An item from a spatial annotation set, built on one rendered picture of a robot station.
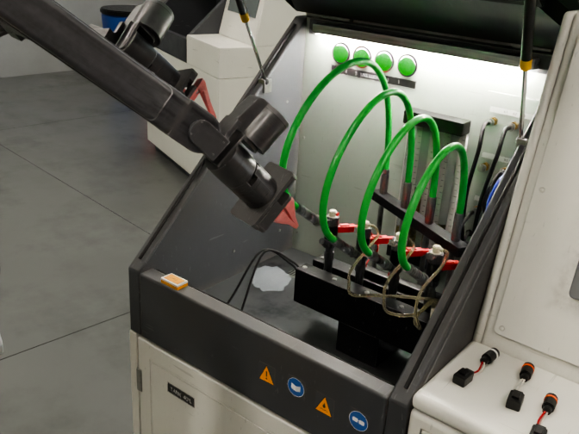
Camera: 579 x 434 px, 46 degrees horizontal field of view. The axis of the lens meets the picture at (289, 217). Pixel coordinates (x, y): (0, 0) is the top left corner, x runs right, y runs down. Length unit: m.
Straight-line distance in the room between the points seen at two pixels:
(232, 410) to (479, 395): 0.53
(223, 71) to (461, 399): 3.22
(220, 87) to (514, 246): 3.07
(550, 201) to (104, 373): 2.03
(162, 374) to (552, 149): 0.93
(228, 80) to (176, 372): 2.82
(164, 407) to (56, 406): 1.13
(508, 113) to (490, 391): 0.60
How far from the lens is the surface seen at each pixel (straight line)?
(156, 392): 1.63
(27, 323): 3.22
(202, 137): 0.93
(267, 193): 1.01
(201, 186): 1.56
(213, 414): 1.51
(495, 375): 1.23
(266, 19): 4.20
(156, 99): 0.92
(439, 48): 1.52
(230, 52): 4.13
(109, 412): 2.66
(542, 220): 1.24
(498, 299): 1.29
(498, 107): 1.51
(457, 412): 1.13
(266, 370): 1.33
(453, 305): 1.20
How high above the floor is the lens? 1.65
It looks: 23 degrees down
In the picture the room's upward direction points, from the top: 4 degrees clockwise
